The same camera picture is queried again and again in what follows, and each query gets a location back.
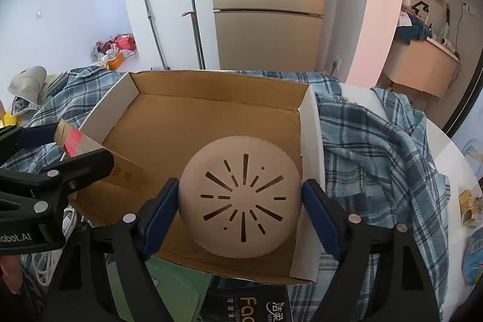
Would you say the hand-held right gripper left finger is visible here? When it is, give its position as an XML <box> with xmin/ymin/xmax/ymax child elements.
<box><xmin>45</xmin><ymin>177</ymin><xmax>181</xmax><ymax>322</ymax></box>

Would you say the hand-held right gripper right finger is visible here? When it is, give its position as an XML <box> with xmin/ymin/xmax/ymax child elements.
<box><xmin>302</xmin><ymin>179</ymin><xmax>440</xmax><ymax>322</ymax></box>

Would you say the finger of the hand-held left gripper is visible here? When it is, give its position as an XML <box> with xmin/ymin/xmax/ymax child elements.
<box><xmin>0</xmin><ymin>148</ymin><xmax>114</xmax><ymax>218</ymax></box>
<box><xmin>0</xmin><ymin>124</ymin><xmax>63</xmax><ymax>165</ymax></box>

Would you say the brown carton with red label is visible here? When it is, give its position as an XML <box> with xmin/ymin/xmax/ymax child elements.
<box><xmin>53</xmin><ymin>119</ymin><xmax>149</xmax><ymax>194</ymax></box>

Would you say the white cable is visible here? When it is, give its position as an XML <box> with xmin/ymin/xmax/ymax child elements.
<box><xmin>23</xmin><ymin>205</ymin><xmax>91</xmax><ymax>285</ymax></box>

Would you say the green packet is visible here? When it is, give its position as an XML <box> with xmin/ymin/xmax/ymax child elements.
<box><xmin>107</xmin><ymin>254</ymin><xmax>214</xmax><ymax>322</ymax></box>

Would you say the beige soft dome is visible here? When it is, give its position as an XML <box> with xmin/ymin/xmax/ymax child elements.
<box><xmin>179</xmin><ymin>135</ymin><xmax>302</xmax><ymax>258</ymax></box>

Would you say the black packet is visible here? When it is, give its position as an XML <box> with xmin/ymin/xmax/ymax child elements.
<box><xmin>202</xmin><ymin>284</ymin><xmax>291</xmax><ymax>322</ymax></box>

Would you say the cardboard box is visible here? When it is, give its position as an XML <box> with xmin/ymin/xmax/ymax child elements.
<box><xmin>73</xmin><ymin>69</ymin><xmax>321</xmax><ymax>285</ymax></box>

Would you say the person's left hand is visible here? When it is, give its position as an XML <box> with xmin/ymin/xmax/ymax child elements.
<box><xmin>0</xmin><ymin>257</ymin><xmax>20</xmax><ymax>295</ymax></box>

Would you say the yellow bag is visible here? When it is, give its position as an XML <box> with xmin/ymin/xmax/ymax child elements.
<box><xmin>0</xmin><ymin>99</ymin><xmax>18</xmax><ymax>127</ymax></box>

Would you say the grey fabric bag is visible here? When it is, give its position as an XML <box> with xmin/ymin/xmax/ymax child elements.
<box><xmin>8</xmin><ymin>65</ymin><xmax>50</xmax><ymax>115</ymax></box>

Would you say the stack of booklets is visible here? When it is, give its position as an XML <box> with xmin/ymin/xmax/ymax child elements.
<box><xmin>41</xmin><ymin>71</ymin><xmax>70</xmax><ymax>97</ymax></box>

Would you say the blue plaid blanket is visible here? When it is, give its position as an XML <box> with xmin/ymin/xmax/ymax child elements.
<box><xmin>15</xmin><ymin>66</ymin><xmax>451</xmax><ymax>322</ymax></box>

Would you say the red plastic bag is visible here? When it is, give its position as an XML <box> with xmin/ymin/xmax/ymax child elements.
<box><xmin>94</xmin><ymin>34</ymin><xmax>136</xmax><ymax>53</ymax></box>

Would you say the yellow packet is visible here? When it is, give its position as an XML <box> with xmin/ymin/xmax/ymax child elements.
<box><xmin>458</xmin><ymin>190</ymin><xmax>483</xmax><ymax>228</ymax></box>

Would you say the colourful printed plastic bag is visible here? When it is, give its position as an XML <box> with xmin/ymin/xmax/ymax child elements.
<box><xmin>462</xmin><ymin>231</ymin><xmax>483</xmax><ymax>287</ymax></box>

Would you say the peach counter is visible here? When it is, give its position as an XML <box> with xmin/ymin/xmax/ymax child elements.
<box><xmin>377</xmin><ymin>26</ymin><xmax>462</xmax><ymax>98</ymax></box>

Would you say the blue clothes pile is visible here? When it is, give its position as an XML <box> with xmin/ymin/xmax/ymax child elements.
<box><xmin>400</xmin><ymin>14</ymin><xmax>433</xmax><ymax>45</ymax></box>

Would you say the black stand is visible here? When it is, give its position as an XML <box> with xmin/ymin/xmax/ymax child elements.
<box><xmin>411</xmin><ymin>1</ymin><xmax>431</xmax><ymax>19</ymax></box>

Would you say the black wall cable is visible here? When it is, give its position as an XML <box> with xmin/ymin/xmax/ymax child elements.
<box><xmin>454</xmin><ymin>3</ymin><xmax>467</xmax><ymax>58</ymax></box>

